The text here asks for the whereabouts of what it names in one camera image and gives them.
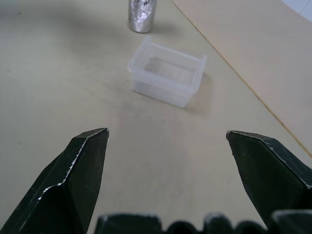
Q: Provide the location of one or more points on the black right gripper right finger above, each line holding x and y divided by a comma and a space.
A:
268, 175

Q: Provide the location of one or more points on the clear plastic box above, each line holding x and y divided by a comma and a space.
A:
168, 73

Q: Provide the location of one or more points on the silver metal cylinder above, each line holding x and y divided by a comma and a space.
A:
141, 14

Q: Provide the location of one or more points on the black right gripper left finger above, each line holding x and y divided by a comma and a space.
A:
73, 185

